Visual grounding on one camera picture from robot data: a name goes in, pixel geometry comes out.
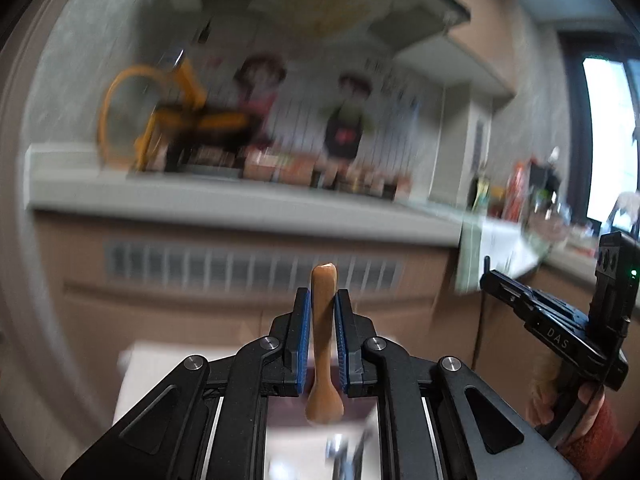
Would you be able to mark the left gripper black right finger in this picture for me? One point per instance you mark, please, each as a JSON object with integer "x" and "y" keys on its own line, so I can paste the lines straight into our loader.
{"x": 357, "y": 362}

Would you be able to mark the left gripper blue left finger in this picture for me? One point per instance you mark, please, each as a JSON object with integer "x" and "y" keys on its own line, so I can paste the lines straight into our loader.
{"x": 288, "y": 370}

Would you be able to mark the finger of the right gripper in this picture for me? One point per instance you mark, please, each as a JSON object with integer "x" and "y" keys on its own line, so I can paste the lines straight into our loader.
{"x": 515, "y": 295}

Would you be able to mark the small wooden spoon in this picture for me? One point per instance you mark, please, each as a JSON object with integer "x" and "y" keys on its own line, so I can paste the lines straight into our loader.
{"x": 323, "y": 289}

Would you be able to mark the gloved right hand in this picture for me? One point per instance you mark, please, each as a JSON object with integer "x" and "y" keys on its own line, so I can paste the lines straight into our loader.
{"x": 544, "y": 392}

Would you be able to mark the purple plastic utensil holder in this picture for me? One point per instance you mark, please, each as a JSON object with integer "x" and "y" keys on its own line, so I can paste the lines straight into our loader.
{"x": 323, "y": 410}

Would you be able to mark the green white hanging towel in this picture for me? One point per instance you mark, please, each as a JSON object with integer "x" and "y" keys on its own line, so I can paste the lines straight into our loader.
{"x": 511, "y": 250}

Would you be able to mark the orange snack bag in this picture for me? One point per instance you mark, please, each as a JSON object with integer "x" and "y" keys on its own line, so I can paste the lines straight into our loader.
{"x": 516, "y": 192}

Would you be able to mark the grey ventilation grille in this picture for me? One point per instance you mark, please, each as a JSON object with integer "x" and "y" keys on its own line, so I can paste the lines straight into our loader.
{"x": 198, "y": 268}

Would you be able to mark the yellow rimmed glass lid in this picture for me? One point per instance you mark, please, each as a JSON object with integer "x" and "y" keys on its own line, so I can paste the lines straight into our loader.
{"x": 127, "y": 105}

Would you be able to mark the black wok yellow handle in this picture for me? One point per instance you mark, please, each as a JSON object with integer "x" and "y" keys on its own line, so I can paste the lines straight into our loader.
{"x": 194, "y": 122}

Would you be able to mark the cartoon couple wall sticker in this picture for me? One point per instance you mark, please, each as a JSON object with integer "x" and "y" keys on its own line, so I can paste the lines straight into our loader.
{"x": 354, "y": 106}

